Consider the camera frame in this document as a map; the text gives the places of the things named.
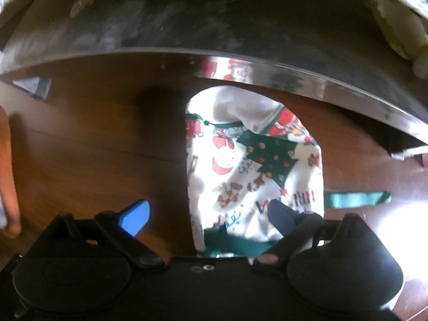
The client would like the person bare hand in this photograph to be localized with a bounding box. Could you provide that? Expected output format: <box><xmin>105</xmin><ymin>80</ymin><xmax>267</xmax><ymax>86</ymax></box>
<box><xmin>1</xmin><ymin>107</ymin><xmax>22</xmax><ymax>238</ymax></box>

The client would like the white Christmas print cloth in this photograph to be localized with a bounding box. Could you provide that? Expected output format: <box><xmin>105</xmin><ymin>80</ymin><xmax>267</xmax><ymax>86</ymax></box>
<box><xmin>185</xmin><ymin>86</ymin><xmax>324</xmax><ymax>257</ymax></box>

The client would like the teal cloth strap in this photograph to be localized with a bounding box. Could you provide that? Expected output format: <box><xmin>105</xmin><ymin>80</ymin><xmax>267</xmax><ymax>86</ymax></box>
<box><xmin>323</xmin><ymin>190</ymin><xmax>392</xmax><ymax>209</ymax></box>

